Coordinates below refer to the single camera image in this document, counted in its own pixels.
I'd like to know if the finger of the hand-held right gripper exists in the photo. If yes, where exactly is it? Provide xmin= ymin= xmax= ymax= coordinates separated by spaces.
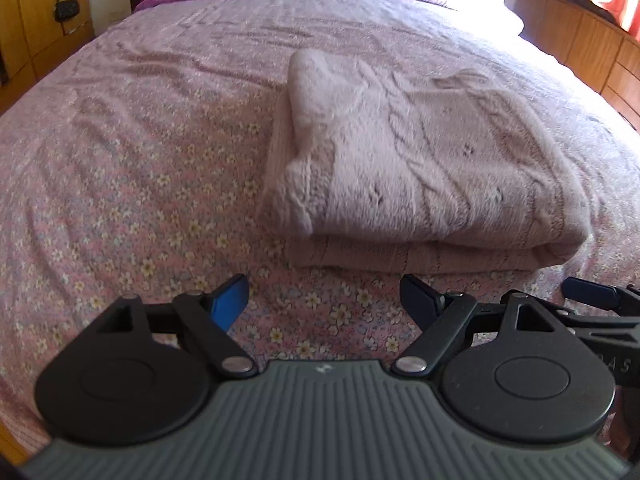
xmin=561 ymin=276 xmax=640 ymax=317

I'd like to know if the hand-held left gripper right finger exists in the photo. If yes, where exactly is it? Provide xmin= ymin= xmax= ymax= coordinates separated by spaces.
xmin=391 ymin=273 xmax=569 ymax=377

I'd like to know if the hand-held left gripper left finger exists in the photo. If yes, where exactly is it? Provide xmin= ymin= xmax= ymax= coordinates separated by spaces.
xmin=97 ymin=273 xmax=259 ymax=379

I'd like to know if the pink cable-knit cardigan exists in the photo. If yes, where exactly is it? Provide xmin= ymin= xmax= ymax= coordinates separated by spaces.
xmin=257 ymin=48 xmax=597 ymax=271

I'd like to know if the pink floral bed sheet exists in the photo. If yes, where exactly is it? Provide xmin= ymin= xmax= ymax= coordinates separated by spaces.
xmin=0 ymin=0 xmax=640 ymax=441

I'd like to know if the wooden dresser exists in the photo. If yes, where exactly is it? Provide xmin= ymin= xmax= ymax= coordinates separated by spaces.
xmin=515 ymin=0 xmax=640 ymax=134

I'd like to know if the dark cloth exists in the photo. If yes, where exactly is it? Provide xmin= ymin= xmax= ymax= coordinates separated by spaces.
xmin=554 ymin=0 xmax=627 ymax=22

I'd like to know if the black hanging purse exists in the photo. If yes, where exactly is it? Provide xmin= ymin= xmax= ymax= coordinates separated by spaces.
xmin=53 ymin=0 xmax=82 ymax=24

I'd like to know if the wooden wardrobe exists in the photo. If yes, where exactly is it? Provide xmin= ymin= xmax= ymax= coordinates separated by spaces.
xmin=0 ymin=0 xmax=97 ymax=114

